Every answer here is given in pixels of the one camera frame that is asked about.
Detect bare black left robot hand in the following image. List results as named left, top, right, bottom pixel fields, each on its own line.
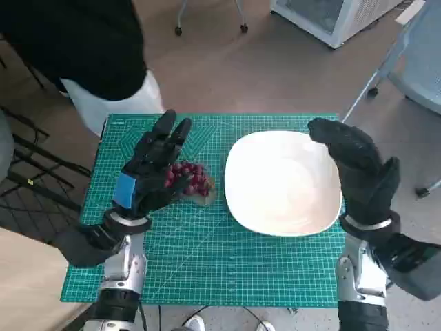
left=112, top=109, right=194, bottom=217

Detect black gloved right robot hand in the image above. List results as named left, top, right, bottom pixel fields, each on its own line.
left=307, top=117, right=402, bottom=225

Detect red toy grape bunch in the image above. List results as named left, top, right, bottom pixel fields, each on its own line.
left=164, top=161, right=217, bottom=207

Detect white square plate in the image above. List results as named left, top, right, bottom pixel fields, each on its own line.
left=223, top=130, right=343, bottom=237

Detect green cutting mat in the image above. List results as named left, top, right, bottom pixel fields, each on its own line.
left=60, top=112, right=349, bottom=308

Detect black metal rack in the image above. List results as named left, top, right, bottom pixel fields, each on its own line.
left=0, top=51, right=92, bottom=221

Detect grey mesh chair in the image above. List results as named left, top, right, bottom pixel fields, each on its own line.
left=340, top=0, right=441, bottom=199

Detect rolling chair legs with casters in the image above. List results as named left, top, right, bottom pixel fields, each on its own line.
left=174, top=0, right=249, bottom=36

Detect grey round seat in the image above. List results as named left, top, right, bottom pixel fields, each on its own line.
left=0, top=112, right=14, bottom=182

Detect white cabinet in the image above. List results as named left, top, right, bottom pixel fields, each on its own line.
left=269, top=0, right=404, bottom=49

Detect light wooden desk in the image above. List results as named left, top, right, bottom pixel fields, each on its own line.
left=0, top=225, right=94, bottom=331

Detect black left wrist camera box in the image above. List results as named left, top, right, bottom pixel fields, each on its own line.
left=54, top=223, right=125, bottom=267

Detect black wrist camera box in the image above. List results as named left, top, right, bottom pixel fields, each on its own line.
left=371, top=233, right=441, bottom=301
left=54, top=223, right=125, bottom=267

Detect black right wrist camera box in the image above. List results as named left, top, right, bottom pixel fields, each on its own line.
left=371, top=233, right=441, bottom=301

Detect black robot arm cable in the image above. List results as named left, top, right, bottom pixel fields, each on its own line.
left=136, top=299, right=150, bottom=331

